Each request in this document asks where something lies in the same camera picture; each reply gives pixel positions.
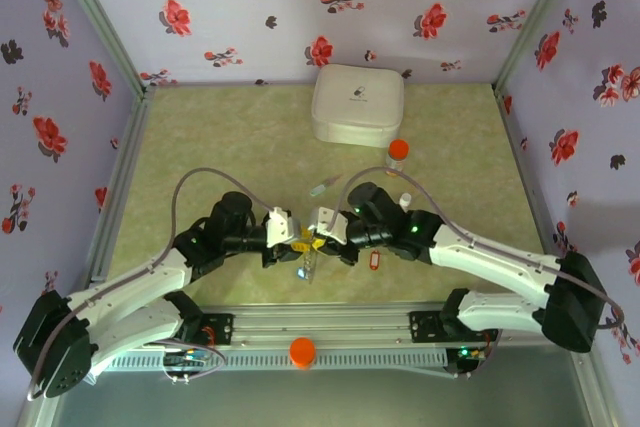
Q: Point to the orange capped pill bottle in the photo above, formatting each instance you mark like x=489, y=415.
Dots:
x=398, y=148

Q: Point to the white square lidded box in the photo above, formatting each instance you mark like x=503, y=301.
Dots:
x=357, y=102

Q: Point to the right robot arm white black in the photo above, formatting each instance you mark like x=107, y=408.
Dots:
x=490, y=257

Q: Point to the aluminium frame rail long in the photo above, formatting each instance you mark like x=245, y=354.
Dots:
x=320, y=327

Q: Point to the aluminium corner post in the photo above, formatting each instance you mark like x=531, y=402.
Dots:
x=535, y=12
x=95, y=12

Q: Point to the aluminium side rail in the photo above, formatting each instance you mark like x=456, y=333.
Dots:
x=127, y=147

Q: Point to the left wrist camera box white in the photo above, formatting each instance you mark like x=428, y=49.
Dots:
x=282, y=227

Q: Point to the orange round cap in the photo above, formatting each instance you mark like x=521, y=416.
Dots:
x=302, y=352

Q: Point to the small electronics board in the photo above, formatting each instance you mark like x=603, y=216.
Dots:
x=185, y=359
x=465, y=359

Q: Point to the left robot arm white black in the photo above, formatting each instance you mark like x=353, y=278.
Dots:
x=130, y=282

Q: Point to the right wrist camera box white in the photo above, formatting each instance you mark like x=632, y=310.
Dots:
x=327, y=224

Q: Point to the red key tag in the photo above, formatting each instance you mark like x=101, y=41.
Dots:
x=375, y=261

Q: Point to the small white pill bottle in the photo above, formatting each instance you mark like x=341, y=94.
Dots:
x=406, y=199

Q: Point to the key with blue tag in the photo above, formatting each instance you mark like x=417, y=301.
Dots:
x=300, y=273

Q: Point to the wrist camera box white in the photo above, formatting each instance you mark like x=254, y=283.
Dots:
x=327, y=224
x=282, y=227

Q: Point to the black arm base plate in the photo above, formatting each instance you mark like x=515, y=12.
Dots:
x=220, y=329
x=425, y=327

